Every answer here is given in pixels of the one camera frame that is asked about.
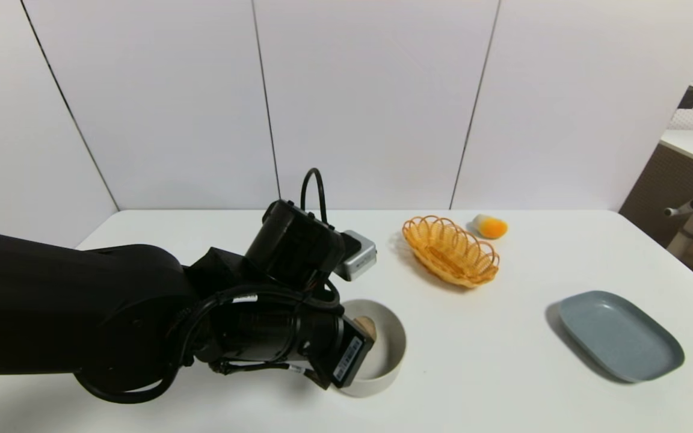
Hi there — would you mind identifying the beige round bowl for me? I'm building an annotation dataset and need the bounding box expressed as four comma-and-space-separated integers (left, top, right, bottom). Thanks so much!
337, 299, 407, 398

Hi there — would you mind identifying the orange woven basket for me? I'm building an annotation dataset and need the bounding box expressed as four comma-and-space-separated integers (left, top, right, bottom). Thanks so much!
402, 215, 500, 289

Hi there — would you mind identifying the orange and white toy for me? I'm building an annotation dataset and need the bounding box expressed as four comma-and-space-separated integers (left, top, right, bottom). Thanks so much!
473, 214, 508, 240

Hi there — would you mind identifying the blue grey square plate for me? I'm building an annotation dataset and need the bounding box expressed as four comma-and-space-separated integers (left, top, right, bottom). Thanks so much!
558, 290, 685, 383

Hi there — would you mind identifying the brown perforated desk panel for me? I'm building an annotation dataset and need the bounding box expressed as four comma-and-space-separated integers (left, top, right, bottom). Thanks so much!
619, 143, 693, 247

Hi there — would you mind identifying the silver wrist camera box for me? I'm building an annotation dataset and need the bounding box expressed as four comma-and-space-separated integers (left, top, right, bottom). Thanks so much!
333, 230, 378, 282

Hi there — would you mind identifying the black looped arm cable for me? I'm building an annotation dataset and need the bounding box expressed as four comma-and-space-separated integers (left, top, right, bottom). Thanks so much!
300, 168, 328, 224

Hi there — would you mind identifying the black wrist cable bundle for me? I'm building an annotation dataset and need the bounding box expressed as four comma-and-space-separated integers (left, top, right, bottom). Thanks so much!
166, 287, 342, 376

